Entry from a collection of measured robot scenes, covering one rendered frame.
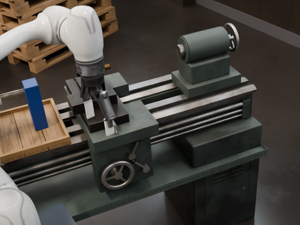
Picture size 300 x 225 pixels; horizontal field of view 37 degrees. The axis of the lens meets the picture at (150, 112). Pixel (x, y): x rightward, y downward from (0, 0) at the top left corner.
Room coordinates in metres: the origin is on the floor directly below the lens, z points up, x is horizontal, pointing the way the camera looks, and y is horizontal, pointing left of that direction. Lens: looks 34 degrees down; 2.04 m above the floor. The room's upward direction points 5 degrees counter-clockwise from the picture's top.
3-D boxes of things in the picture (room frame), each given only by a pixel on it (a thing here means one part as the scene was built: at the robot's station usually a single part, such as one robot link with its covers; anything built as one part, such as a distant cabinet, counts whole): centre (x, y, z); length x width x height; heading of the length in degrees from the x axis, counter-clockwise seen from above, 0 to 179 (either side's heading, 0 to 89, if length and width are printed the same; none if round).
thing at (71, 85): (1.78, 0.25, 0.95); 0.43 x 0.18 x 0.04; 20
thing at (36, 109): (1.70, 0.51, 1.00); 0.08 x 0.06 x 0.23; 20
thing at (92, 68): (1.28, 0.18, 1.39); 0.09 x 0.09 x 0.06
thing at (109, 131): (1.22, 0.14, 1.18); 0.03 x 0.01 x 0.07; 123
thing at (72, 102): (1.71, 0.25, 1.00); 0.20 x 0.10 x 0.05; 110
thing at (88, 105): (1.33, 0.21, 1.18); 0.03 x 0.01 x 0.07; 123
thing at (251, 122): (1.97, -0.31, 0.34); 0.44 x 0.40 x 0.68; 20
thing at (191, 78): (1.99, -0.30, 1.01); 0.30 x 0.20 x 0.29; 110
